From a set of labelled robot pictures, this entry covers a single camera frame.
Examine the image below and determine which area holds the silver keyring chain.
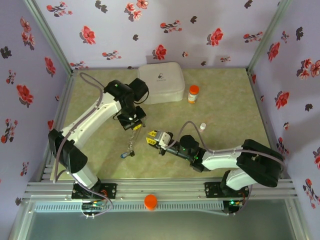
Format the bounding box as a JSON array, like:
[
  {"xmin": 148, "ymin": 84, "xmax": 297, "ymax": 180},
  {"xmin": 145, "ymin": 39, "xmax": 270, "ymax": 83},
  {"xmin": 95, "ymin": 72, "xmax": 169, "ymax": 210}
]
[{"xmin": 126, "ymin": 126, "xmax": 141, "ymax": 155}]

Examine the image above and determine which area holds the white zipped medicine case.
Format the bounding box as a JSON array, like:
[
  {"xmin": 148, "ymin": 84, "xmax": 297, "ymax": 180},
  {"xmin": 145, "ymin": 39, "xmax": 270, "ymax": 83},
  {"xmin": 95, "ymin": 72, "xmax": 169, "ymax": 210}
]
[{"xmin": 136, "ymin": 61, "xmax": 186, "ymax": 105}]

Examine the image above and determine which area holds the orange-capped pill bottle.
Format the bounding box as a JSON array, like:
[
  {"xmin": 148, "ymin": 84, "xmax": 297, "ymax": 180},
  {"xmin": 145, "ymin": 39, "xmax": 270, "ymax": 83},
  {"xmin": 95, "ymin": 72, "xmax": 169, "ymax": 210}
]
[{"xmin": 187, "ymin": 84, "xmax": 200, "ymax": 105}]

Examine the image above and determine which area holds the orange cylinder button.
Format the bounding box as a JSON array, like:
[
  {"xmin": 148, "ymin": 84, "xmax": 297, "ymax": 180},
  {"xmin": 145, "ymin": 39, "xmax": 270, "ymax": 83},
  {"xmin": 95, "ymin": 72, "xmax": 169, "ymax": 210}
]
[{"xmin": 143, "ymin": 194, "xmax": 158, "ymax": 212}]

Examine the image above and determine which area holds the green circuit board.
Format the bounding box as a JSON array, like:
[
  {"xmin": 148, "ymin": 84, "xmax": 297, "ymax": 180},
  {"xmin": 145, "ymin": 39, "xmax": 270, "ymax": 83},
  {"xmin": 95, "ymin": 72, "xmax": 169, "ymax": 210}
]
[
  {"xmin": 228, "ymin": 199, "xmax": 244, "ymax": 209},
  {"xmin": 82, "ymin": 201, "xmax": 106, "ymax": 211}
]

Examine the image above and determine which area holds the grey metal sheet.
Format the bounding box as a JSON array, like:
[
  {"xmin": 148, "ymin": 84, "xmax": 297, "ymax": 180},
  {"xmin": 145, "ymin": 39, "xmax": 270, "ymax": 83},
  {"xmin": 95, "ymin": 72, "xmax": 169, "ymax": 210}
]
[{"xmin": 24, "ymin": 211, "xmax": 298, "ymax": 240}]

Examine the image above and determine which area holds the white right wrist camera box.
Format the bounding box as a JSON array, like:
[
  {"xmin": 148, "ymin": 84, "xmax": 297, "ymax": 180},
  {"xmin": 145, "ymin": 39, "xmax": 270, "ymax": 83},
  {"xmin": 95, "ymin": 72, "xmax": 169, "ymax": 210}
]
[{"xmin": 156, "ymin": 131, "xmax": 174, "ymax": 149}]

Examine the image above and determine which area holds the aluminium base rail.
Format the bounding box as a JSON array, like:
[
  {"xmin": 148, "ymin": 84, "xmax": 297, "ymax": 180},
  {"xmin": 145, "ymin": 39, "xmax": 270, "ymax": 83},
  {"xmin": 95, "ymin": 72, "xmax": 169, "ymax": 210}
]
[{"xmin": 21, "ymin": 177, "xmax": 299, "ymax": 202}]

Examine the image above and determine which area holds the slotted grey cable duct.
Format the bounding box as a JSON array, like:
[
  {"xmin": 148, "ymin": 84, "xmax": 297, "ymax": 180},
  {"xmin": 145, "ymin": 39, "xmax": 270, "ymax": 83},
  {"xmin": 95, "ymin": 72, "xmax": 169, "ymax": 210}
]
[{"xmin": 33, "ymin": 201, "xmax": 225, "ymax": 213}]

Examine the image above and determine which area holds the aluminium side rail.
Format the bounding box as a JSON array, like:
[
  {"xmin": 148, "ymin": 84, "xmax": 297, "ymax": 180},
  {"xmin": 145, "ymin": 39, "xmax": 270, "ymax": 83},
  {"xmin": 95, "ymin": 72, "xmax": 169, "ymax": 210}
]
[
  {"xmin": 37, "ymin": 71, "xmax": 78, "ymax": 181},
  {"xmin": 246, "ymin": 69, "xmax": 293, "ymax": 181}
]

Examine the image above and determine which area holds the aluminium frame post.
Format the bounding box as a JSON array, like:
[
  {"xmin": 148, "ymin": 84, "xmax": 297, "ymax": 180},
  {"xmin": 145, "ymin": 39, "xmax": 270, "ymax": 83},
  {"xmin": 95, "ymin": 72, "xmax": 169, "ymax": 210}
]
[
  {"xmin": 23, "ymin": 0, "xmax": 78, "ymax": 77},
  {"xmin": 246, "ymin": 0, "xmax": 295, "ymax": 76}
]

